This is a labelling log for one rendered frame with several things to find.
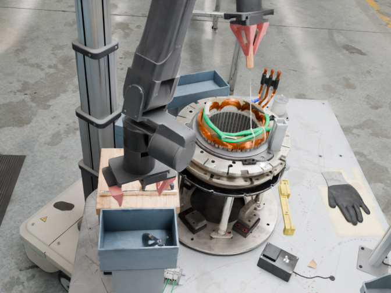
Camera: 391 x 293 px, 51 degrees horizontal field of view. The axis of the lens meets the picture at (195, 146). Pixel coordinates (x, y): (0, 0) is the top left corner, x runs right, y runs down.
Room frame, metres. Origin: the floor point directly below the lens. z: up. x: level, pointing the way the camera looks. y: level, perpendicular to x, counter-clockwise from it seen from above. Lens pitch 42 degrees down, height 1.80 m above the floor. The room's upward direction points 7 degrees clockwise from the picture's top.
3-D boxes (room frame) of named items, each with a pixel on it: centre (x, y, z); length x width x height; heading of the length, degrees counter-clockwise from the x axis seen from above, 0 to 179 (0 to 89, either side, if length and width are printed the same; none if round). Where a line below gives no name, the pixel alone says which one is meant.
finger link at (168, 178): (0.55, 0.07, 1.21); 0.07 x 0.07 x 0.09; 31
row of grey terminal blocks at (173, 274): (0.59, 0.03, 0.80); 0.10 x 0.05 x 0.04; 82
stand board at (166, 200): (0.69, 0.13, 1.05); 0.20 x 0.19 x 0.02; 11
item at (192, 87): (1.12, 0.05, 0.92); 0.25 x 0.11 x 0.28; 120
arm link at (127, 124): (0.53, 0.09, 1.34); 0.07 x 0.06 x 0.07; 61
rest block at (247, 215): (0.79, -0.19, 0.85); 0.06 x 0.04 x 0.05; 146
